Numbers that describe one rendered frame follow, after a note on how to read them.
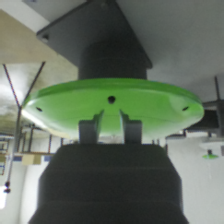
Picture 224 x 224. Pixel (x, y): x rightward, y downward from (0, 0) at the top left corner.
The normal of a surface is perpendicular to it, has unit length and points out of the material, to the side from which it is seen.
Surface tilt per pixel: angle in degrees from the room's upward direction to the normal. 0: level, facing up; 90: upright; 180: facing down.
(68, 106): 24
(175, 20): 0
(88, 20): 0
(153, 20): 0
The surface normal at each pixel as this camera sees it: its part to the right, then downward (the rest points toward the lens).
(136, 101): 0.07, 0.74
